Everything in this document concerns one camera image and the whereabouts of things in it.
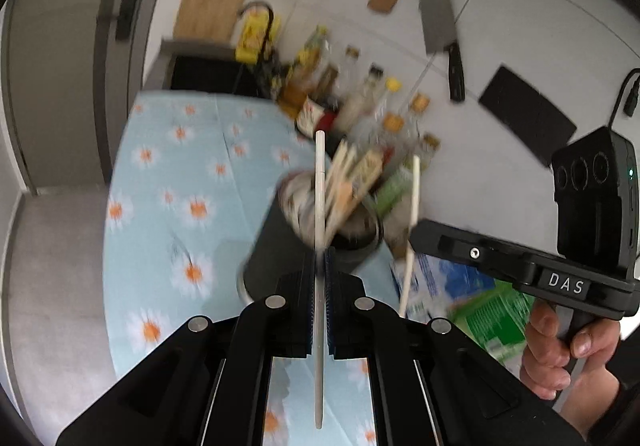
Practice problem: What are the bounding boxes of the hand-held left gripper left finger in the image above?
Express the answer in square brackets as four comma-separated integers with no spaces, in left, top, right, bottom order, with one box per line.
[56,250,318,446]

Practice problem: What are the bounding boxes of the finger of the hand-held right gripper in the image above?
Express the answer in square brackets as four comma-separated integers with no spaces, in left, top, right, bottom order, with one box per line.
[407,218,538,284]

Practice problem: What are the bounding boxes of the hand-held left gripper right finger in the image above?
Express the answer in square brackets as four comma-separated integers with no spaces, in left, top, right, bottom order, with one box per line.
[324,248,586,446]

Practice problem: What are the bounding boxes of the pale slender chopstick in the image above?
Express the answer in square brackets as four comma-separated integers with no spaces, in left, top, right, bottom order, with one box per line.
[398,155,422,319]
[314,130,327,429]

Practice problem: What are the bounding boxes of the black cylindrical utensil holder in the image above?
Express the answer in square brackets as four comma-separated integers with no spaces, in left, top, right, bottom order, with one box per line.
[239,171,386,304]

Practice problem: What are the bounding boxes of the bunch of wooden chopsticks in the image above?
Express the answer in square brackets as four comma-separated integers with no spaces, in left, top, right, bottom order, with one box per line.
[322,136,386,247]

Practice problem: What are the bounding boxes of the person's right forearm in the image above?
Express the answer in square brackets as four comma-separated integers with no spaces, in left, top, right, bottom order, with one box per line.
[555,368,640,446]

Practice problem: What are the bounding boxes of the person's right hand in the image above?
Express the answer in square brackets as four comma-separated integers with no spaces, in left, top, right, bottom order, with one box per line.
[519,298,623,401]

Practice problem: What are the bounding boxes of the white and blue salt bag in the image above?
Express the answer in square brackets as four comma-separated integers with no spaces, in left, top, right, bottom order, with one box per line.
[390,251,496,322]

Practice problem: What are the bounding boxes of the green sugar bag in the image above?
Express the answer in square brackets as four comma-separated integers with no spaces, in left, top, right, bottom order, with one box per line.
[447,291,536,367]

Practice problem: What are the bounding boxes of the row of condiment bottles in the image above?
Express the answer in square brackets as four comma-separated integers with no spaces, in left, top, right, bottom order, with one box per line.
[272,26,441,167]

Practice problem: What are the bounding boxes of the blue daisy print tablecloth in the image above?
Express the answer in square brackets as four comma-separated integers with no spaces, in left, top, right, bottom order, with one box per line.
[102,91,401,446]

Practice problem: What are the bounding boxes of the steel sink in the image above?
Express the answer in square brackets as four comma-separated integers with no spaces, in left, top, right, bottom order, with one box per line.
[160,40,273,99]

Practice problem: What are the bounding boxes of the yellow box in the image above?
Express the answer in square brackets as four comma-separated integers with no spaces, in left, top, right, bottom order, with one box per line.
[235,11,281,64]

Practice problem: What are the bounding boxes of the black faucet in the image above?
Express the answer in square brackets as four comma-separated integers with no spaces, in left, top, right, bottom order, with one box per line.
[239,1,278,77]

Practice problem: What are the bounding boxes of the wooden cutting board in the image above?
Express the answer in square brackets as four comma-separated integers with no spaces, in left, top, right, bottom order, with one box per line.
[172,0,257,46]

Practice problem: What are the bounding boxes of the grey door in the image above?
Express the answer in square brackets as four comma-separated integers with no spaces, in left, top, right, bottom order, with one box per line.
[0,0,186,197]

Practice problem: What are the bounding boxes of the black door lock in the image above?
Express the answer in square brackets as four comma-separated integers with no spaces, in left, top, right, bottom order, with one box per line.
[115,0,142,42]

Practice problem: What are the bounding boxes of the black wall socket panel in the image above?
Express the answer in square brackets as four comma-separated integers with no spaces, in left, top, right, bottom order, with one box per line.
[478,65,578,167]

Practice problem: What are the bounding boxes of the black cable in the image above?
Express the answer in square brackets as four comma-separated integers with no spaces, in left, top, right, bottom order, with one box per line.
[609,68,640,129]

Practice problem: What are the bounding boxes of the steel cleaver with black handle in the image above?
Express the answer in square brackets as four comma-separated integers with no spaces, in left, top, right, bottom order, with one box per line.
[418,0,466,103]

